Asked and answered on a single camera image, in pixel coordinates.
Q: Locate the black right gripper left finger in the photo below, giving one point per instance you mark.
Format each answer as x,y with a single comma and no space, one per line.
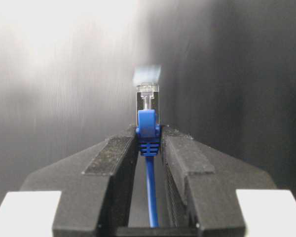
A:
96,187

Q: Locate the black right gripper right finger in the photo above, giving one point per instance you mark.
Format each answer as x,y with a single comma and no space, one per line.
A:
201,185

